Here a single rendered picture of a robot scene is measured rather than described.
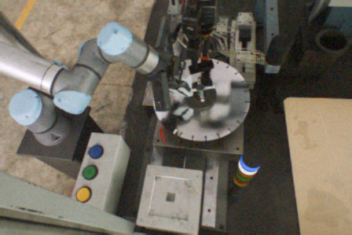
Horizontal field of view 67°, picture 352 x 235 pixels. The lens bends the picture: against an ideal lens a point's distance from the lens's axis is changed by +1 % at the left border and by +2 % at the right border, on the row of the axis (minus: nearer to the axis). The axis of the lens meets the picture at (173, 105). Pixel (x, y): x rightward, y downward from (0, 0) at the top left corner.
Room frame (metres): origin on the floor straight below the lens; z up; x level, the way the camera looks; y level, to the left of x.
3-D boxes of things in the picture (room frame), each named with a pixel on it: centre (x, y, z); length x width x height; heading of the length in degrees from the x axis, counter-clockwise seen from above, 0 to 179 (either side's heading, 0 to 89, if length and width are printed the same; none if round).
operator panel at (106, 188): (0.28, 0.30, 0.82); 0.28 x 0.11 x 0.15; 162
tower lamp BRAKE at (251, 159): (0.15, -0.15, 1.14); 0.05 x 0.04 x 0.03; 72
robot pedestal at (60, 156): (0.55, 0.52, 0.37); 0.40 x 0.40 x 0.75; 72
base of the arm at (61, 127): (0.55, 0.52, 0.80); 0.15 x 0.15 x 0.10
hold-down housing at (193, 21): (0.53, -0.10, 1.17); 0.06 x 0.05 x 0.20; 153
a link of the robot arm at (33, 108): (0.56, 0.52, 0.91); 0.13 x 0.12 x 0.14; 151
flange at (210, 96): (0.45, -0.10, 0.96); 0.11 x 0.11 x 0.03
